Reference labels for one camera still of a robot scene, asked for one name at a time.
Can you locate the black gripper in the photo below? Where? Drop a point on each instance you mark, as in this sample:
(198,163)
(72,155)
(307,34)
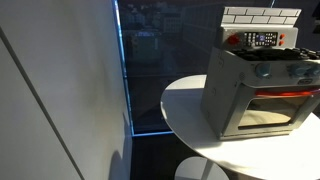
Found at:
(317,14)

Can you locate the white round table base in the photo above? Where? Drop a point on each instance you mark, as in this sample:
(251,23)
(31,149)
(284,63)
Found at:
(190,170)

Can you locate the black burner grate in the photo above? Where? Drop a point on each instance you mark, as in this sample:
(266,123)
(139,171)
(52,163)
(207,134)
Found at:
(276,54)

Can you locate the grey oven door with window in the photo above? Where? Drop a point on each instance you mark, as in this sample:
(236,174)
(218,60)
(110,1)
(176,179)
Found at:
(233,111)

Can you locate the red round stove knob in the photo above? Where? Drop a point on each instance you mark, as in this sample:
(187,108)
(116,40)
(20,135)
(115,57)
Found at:
(233,39)

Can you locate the white round table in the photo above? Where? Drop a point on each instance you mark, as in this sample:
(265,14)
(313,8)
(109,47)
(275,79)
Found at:
(186,113)

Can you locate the black stove control panel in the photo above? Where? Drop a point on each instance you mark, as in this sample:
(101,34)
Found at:
(260,39)

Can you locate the grey toy stove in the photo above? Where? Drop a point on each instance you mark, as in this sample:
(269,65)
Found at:
(220,100)

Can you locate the blue stove knob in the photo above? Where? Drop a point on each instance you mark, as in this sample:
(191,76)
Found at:
(296,70)
(263,70)
(315,69)

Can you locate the white brick stove backsplash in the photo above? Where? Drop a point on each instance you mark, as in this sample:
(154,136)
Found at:
(260,15)

